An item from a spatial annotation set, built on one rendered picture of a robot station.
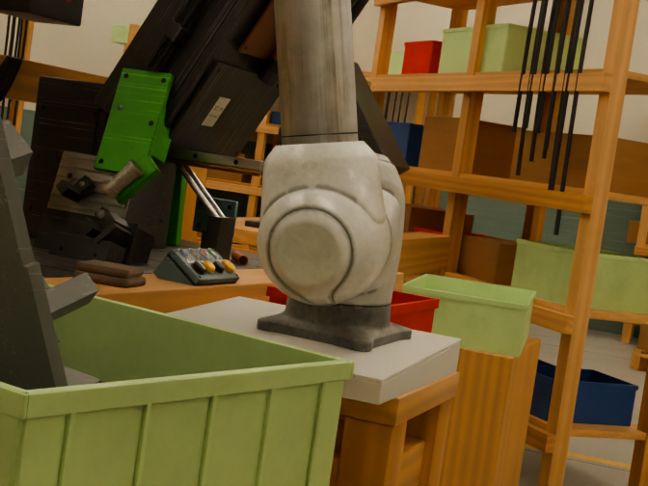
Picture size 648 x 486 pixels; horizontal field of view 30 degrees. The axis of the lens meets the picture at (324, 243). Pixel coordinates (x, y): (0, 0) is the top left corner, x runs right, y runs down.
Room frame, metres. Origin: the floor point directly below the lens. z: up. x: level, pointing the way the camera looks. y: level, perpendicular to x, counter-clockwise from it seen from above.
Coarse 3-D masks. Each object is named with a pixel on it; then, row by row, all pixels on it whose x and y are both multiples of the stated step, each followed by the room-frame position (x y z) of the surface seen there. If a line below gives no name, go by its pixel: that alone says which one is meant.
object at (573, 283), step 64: (384, 0) 6.47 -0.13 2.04; (448, 0) 6.47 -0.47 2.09; (512, 0) 6.16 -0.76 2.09; (576, 0) 5.75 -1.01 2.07; (384, 64) 6.56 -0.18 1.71; (448, 64) 5.86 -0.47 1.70; (512, 64) 5.42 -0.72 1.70; (576, 64) 5.55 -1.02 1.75; (448, 128) 5.87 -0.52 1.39; (512, 128) 5.11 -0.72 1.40; (448, 192) 5.62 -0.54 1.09; (512, 192) 5.04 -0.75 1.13; (576, 192) 4.70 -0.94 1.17; (640, 192) 4.82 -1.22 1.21; (448, 256) 5.57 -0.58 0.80; (512, 256) 5.30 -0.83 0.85; (576, 256) 4.63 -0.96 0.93; (576, 320) 4.59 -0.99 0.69; (640, 320) 4.71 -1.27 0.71; (576, 384) 4.61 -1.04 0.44; (640, 448) 4.78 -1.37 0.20
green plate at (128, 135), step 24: (144, 72) 2.38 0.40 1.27; (120, 96) 2.38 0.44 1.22; (144, 96) 2.36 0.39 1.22; (168, 96) 2.35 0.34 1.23; (120, 120) 2.36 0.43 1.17; (144, 120) 2.34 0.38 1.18; (120, 144) 2.35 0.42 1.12; (144, 144) 2.33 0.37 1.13; (168, 144) 2.40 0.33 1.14; (96, 168) 2.35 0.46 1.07; (120, 168) 2.33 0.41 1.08
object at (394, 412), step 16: (432, 384) 1.74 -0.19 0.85; (448, 384) 1.83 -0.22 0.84; (352, 400) 1.61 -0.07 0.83; (400, 400) 1.59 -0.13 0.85; (416, 400) 1.67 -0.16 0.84; (432, 400) 1.75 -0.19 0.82; (352, 416) 1.61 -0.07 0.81; (368, 416) 1.60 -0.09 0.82; (384, 416) 1.60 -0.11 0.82; (400, 416) 1.60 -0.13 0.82; (416, 416) 1.68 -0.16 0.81
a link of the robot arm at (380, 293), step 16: (384, 160) 1.75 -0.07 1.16; (384, 176) 1.72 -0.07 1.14; (384, 192) 1.71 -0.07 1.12; (400, 192) 1.75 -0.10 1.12; (400, 208) 1.75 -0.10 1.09; (400, 224) 1.75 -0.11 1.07; (400, 240) 1.76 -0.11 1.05; (384, 272) 1.70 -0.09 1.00; (368, 288) 1.71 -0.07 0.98; (384, 288) 1.74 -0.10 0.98; (352, 304) 1.72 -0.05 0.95; (368, 304) 1.73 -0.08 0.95; (384, 304) 1.75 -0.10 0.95
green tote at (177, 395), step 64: (64, 320) 1.36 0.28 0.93; (128, 320) 1.31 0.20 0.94; (192, 320) 1.27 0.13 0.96; (0, 384) 0.83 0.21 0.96; (128, 384) 0.90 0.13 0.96; (192, 384) 0.96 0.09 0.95; (256, 384) 1.03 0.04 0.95; (320, 384) 1.12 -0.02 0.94; (0, 448) 0.83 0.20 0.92; (64, 448) 0.85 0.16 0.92; (128, 448) 0.91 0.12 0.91; (192, 448) 0.97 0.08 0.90; (256, 448) 1.05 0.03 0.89; (320, 448) 1.13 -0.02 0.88
